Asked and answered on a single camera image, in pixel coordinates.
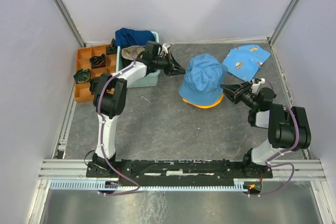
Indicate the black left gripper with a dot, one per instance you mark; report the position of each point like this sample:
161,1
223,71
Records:
172,63

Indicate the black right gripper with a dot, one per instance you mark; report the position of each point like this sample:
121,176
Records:
234,88

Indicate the blue bucket hat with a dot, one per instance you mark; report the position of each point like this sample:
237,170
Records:
201,86

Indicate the navy blue hat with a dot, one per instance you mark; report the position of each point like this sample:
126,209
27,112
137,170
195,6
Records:
125,37

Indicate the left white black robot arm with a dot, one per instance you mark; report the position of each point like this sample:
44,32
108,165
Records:
111,91

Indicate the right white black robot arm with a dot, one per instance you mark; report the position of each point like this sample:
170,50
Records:
287,128

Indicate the light green plastic bin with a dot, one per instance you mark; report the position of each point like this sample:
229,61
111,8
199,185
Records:
150,80

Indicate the blue patterned hat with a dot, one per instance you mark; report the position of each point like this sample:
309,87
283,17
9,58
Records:
244,61

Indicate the beige cap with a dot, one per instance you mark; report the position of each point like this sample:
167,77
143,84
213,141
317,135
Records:
131,52

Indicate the dark green leaf rolled tie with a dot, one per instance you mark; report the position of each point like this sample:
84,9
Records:
112,48

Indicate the black orange floral rolled tie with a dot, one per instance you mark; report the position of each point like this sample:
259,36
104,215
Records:
98,61

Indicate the wooden compartment tray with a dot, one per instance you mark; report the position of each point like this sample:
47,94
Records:
82,93

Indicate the navy yellow floral rolled tie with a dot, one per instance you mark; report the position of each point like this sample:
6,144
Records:
82,76

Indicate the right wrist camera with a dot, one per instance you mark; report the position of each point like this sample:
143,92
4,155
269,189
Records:
258,83

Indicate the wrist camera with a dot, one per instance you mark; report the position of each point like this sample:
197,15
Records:
258,83
165,48

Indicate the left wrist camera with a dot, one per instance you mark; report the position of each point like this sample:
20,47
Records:
165,48

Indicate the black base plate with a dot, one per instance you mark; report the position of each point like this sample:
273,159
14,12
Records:
179,173

